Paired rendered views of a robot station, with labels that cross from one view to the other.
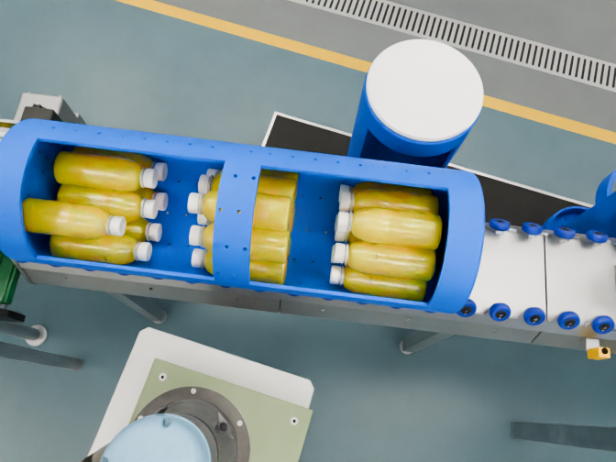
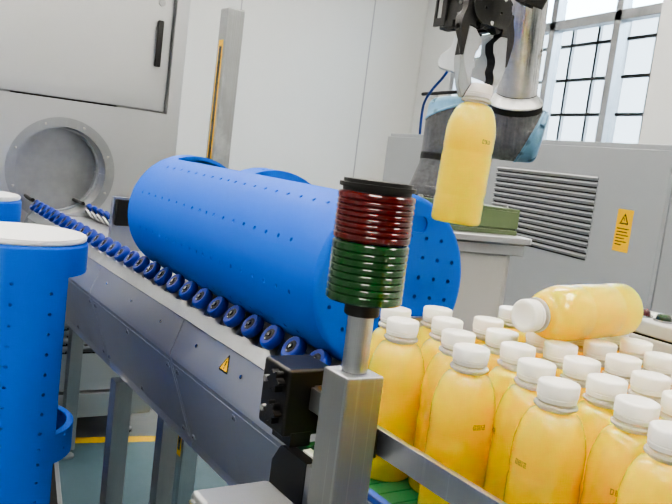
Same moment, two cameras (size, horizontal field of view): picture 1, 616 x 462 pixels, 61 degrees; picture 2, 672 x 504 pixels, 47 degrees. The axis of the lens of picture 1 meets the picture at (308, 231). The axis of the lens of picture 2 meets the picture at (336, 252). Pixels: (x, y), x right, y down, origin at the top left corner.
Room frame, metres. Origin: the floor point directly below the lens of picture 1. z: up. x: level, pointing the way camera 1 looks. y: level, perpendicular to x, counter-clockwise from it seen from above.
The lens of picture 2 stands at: (1.10, 1.51, 1.27)
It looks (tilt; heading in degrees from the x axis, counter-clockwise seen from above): 7 degrees down; 236
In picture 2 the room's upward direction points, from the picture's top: 7 degrees clockwise
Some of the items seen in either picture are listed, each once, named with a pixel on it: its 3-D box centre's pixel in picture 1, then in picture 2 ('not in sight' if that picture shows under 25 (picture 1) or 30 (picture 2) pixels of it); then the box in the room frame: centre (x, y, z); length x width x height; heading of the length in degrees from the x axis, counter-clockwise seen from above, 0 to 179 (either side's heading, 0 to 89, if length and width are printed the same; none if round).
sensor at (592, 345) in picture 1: (598, 340); not in sight; (0.21, -0.67, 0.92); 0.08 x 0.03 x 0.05; 179
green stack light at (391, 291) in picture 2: not in sight; (367, 271); (0.72, 0.99, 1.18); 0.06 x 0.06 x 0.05
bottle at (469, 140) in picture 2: not in sight; (465, 160); (0.36, 0.69, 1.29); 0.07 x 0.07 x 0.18
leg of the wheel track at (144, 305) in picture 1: (137, 301); not in sight; (0.29, 0.55, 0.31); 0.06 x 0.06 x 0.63; 89
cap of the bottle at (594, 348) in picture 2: not in sight; (599, 349); (0.30, 0.91, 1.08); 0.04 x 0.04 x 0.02
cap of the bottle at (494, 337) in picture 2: not in sight; (501, 338); (0.41, 0.85, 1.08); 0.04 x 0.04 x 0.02
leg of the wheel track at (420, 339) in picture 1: (426, 336); (161, 485); (0.28, -0.44, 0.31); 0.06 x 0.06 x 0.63; 89
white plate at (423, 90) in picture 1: (424, 88); (19, 233); (0.74, -0.24, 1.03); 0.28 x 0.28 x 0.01
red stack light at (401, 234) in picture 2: not in sight; (374, 217); (0.72, 0.99, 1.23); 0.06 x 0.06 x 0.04
